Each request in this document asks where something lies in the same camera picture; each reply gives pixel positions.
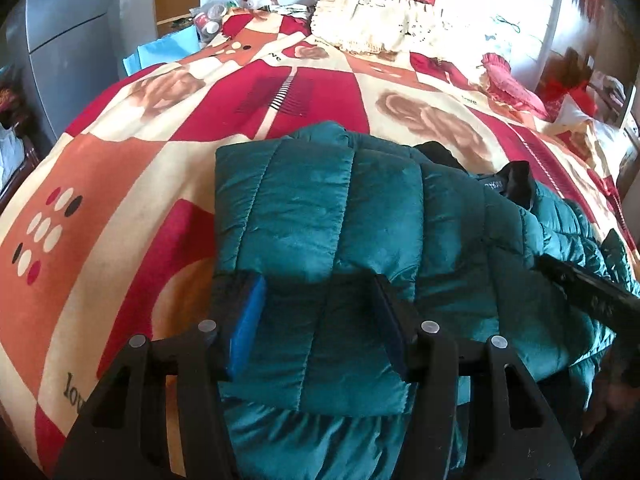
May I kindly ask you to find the red ruffled pillow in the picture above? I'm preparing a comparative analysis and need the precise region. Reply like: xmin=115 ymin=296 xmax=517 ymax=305
xmin=481 ymin=52 xmax=551 ymax=121

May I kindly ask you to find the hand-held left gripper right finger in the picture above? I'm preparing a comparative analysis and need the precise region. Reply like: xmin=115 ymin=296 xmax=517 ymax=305
xmin=372 ymin=274 xmax=583 ymax=480

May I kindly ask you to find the white plastic bag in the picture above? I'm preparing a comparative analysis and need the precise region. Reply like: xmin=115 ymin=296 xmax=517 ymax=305
xmin=0 ymin=122 xmax=26 ymax=188

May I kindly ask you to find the teal puffer jacket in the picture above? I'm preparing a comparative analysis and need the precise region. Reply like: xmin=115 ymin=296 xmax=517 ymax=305
xmin=214 ymin=121 xmax=640 ymax=480

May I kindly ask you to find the grey refrigerator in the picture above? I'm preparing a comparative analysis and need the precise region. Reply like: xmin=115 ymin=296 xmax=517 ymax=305
xmin=5 ymin=0 xmax=131 ymax=143

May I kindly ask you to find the white pillow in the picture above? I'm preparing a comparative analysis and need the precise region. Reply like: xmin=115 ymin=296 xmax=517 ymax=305
xmin=585 ymin=115 xmax=636 ymax=181

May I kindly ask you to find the red and cream patterned blanket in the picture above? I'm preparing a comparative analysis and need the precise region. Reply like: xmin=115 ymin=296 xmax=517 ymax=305
xmin=0 ymin=10 xmax=640 ymax=476

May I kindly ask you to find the wooden cabinet with mirror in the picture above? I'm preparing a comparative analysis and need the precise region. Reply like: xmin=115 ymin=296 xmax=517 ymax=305
xmin=535 ymin=45 xmax=638 ymax=128

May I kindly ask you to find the cream fringed pillow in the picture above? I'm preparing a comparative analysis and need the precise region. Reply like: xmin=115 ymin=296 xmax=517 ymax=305
xmin=310 ymin=0 xmax=481 ymax=56

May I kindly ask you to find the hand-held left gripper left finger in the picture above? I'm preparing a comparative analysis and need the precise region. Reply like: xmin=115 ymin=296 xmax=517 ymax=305
xmin=52 ymin=270 xmax=268 ymax=480

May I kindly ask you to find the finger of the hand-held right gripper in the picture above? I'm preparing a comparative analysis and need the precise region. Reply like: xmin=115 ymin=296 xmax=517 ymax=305
xmin=534 ymin=254 xmax=581 ymax=296

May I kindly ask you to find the plastic bag with cans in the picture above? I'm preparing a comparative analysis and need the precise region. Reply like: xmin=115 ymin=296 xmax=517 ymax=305
xmin=189 ymin=0 xmax=241 ymax=43

